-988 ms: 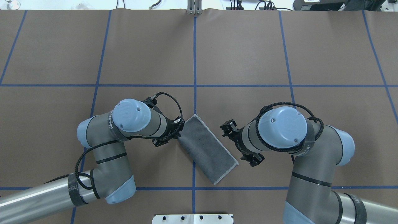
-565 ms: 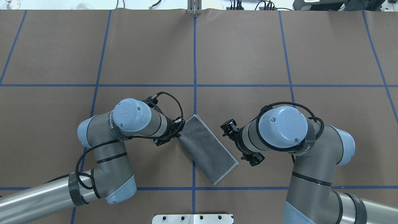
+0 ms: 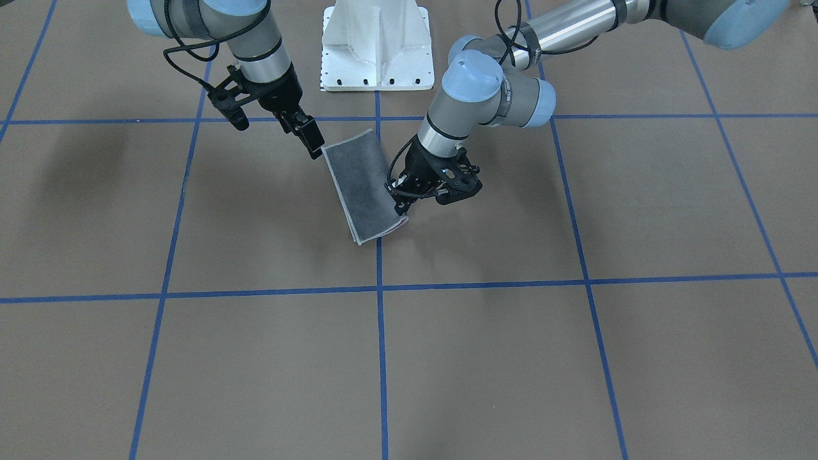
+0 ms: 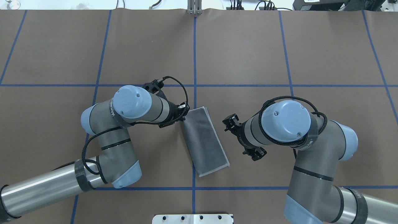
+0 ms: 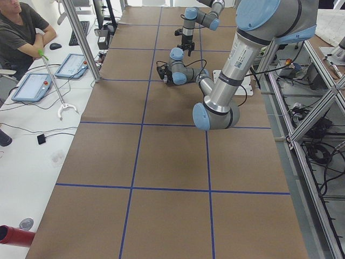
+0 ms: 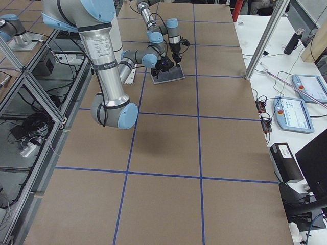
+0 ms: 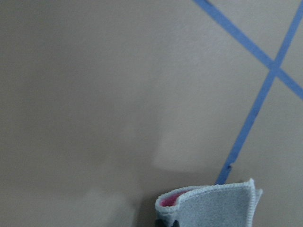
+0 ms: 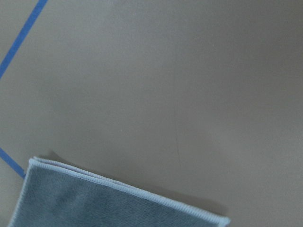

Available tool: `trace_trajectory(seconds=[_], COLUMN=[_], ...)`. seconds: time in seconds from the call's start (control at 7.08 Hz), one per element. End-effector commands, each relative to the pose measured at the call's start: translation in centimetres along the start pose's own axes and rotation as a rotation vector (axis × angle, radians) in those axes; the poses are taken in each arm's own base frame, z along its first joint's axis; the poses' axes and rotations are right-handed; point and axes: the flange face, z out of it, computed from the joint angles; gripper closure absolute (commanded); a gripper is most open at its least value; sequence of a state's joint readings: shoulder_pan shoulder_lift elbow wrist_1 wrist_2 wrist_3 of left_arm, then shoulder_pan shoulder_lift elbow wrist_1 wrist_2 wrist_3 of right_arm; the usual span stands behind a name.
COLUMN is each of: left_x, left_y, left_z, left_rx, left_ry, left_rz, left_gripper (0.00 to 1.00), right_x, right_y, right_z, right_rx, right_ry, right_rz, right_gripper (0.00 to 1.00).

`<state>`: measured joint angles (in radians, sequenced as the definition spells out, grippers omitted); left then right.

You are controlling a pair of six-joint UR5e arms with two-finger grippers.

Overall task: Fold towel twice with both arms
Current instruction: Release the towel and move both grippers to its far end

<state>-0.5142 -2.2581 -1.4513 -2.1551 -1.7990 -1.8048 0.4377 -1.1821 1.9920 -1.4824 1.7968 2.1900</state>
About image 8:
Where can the pink and grey towel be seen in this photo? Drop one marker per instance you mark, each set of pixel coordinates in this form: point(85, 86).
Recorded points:
point(56, 194)

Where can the blue tape grid lines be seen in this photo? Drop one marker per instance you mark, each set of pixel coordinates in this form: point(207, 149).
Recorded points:
point(26, 28)

